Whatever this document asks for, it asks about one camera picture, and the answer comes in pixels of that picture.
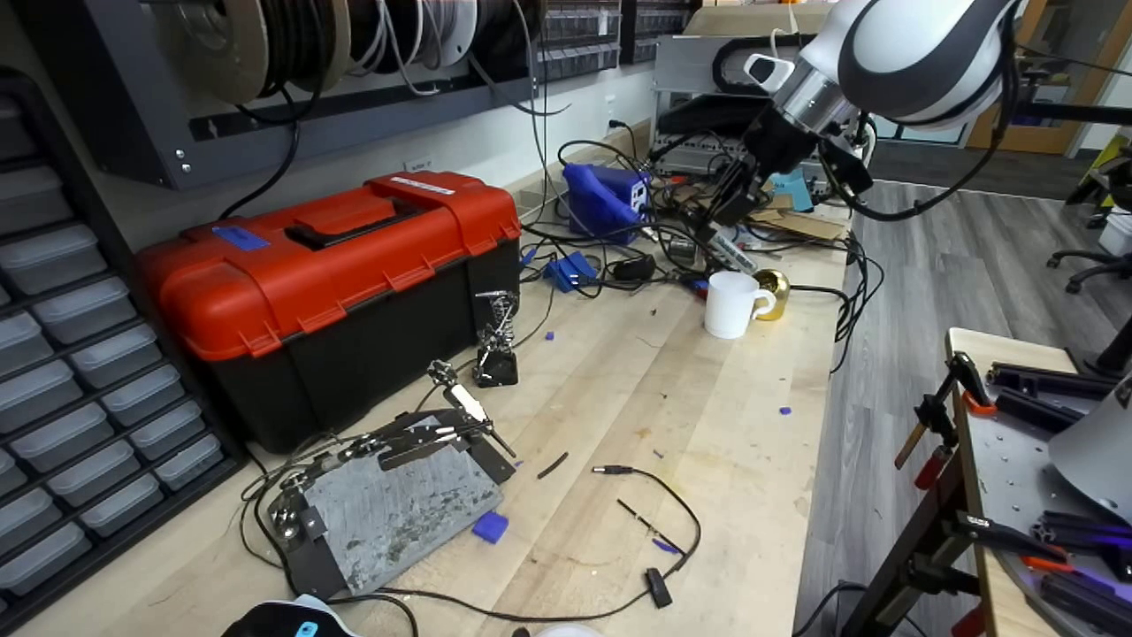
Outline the blue hot air gun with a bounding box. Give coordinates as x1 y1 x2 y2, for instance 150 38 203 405
562 164 648 244

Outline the wire spool rack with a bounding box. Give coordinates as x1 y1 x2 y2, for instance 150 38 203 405
21 0 700 192

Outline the helping hands clamp stand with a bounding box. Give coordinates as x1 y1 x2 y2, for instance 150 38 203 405
475 290 515 386

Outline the black Sharpie marker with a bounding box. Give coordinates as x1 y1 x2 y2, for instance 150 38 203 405
706 229 758 277

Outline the black cable with connector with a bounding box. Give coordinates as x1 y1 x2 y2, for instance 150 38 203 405
340 462 706 628

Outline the gold round object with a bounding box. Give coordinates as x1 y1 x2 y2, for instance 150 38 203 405
752 269 788 324

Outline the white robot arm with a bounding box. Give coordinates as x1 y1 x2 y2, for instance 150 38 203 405
733 0 1024 222

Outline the white mug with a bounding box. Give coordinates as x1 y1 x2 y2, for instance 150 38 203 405
702 274 776 339

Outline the small blue plastic block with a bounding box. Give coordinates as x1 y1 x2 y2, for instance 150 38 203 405
475 510 508 544

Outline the red and black toolbox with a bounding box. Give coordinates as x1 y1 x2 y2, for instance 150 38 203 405
140 174 521 452

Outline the grey metal plate device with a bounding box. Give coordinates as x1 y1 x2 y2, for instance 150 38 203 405
269 410 515 597

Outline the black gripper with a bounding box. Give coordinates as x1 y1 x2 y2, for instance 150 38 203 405
713 107 817 210

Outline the side workbench with clamps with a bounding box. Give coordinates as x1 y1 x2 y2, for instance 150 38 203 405
843 330 1132 637

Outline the grey drawer organizer cabinet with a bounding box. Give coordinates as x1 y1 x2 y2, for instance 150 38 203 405
0 68 240 635

